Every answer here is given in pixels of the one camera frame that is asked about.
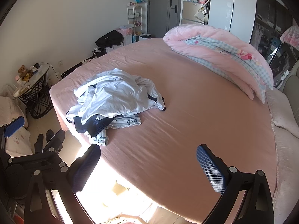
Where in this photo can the pink checked quilt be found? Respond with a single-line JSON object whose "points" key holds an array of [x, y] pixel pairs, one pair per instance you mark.
{"points": [[210, 44]]}

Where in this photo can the round pink bed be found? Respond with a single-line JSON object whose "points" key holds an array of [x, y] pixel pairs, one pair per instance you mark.
{"points": [[186, 121]]}

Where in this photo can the brown teddy bear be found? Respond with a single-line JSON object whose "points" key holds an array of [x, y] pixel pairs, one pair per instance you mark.
{"points": [[23, 71]]}

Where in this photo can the white shelf rack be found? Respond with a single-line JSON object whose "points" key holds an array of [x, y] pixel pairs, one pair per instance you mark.
{"points": [[135, 18]]}

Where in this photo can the white shirt with navy trim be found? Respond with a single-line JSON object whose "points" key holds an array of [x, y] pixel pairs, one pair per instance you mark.
{"points": [[121, 98]]}

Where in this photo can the blue gift bag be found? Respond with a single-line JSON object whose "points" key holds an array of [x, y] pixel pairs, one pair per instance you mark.
{"points": [[135, 38]]}

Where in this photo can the black bag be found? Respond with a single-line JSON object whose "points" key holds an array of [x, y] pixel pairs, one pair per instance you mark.
{"points": [[109, 38]]}

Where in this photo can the black slipper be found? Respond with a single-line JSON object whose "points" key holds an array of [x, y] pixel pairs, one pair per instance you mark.
{"points": [[38, 142], [49, 135]]}

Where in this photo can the white printed bedding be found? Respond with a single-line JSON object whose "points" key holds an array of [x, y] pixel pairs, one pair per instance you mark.
{"points": [[10, 112]]}

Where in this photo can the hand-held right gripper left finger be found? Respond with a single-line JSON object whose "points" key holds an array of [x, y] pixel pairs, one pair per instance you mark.
{"points": [[85, 170]]}

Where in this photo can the black glass wardrobe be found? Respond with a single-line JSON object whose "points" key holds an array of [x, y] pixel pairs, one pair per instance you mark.
{"points": [[268, 28]]}

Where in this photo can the grey green padded headboard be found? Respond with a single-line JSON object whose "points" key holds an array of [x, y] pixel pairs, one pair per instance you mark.
{"points": [[292, 81]]}

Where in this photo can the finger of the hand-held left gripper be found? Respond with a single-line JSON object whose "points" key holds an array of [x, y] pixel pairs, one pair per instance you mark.
{"points": [[55, 142], [14, 126]]}

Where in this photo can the white power strip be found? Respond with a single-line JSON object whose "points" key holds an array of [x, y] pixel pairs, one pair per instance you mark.
{"points": [[285, 74]]}

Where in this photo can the pink plush toy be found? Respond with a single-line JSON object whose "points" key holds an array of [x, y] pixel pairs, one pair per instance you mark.
{"points": [[202, 0]]}

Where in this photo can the pink printed hanging garment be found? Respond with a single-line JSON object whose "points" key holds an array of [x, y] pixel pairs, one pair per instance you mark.
{"points": [[290, 34]]}

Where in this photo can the white wardrobe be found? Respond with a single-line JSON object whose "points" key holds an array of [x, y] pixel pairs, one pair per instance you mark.
{"points": [[231, 7]]}

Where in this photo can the white glossy garment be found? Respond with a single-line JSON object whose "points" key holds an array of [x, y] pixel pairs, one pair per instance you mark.
{"points": [[109, 74]]}

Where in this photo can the beige drawer cabinet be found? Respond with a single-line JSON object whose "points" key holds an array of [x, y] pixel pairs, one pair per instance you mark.
{"points": [[191, 14]]}

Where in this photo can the white air purifier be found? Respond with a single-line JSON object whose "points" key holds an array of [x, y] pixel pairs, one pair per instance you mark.
{"points": [[145, 37]]}

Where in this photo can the grey door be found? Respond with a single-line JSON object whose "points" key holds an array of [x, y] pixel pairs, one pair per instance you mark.
{"points": [[161, 9]]}

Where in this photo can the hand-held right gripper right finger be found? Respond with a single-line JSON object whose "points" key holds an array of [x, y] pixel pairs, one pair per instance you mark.
{"points": [[210, 170]]}

